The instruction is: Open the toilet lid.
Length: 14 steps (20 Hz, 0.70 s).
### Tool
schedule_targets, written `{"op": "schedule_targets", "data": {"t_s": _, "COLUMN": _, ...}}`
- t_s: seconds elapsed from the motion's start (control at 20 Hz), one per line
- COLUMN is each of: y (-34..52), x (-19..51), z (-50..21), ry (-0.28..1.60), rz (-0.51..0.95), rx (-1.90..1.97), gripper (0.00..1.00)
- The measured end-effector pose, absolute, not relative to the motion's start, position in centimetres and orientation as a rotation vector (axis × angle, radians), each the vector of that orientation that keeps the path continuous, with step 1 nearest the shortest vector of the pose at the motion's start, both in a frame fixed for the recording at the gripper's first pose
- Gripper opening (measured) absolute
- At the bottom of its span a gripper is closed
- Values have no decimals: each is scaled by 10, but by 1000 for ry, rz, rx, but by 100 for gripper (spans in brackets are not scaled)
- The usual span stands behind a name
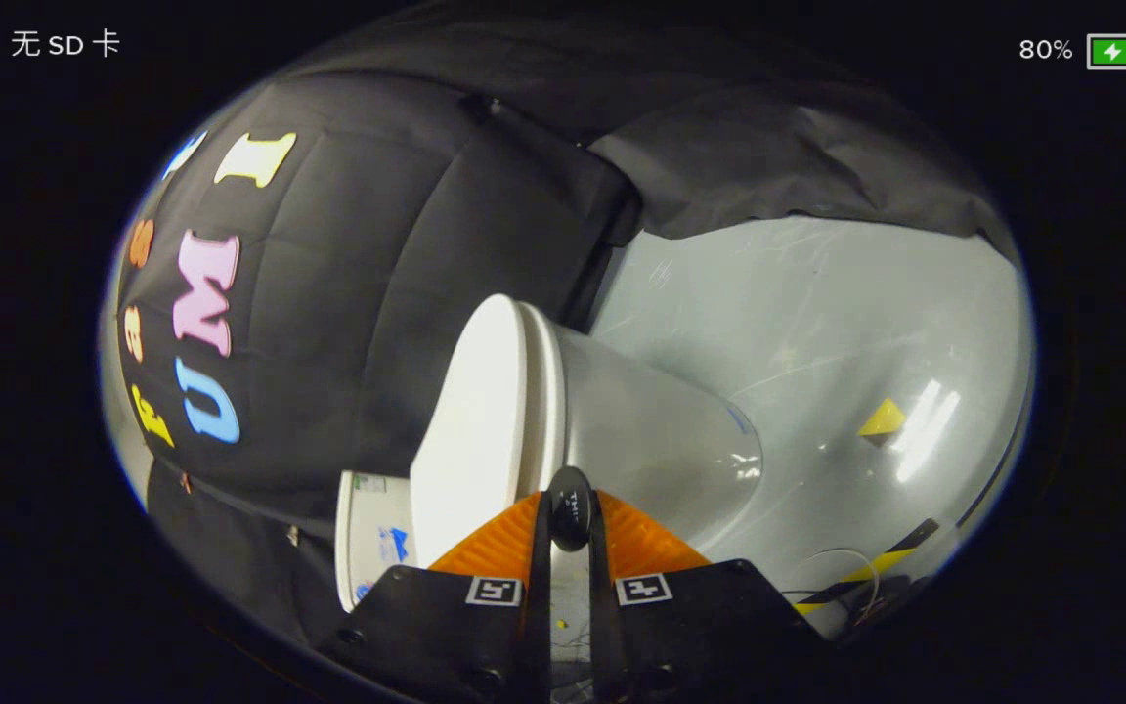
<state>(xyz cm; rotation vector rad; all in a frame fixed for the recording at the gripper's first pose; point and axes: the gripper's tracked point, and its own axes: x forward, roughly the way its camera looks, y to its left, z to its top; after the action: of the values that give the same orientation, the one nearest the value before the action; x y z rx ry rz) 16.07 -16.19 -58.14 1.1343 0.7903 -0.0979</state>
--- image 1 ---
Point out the black backdrop cloth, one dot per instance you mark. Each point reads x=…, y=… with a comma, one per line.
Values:
x=377, y=274

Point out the yellow black striped tape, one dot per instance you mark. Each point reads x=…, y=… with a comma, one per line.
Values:
x=876, y=567

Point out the yellow floor tape piece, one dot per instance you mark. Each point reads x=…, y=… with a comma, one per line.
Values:
x=882, y=420

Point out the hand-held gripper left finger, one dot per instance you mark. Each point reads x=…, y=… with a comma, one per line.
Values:
x=446, y=636

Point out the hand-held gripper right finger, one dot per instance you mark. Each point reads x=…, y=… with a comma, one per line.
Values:
x=700, y=636

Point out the white toilet tank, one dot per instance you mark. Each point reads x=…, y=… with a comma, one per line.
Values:
x=372, y=528

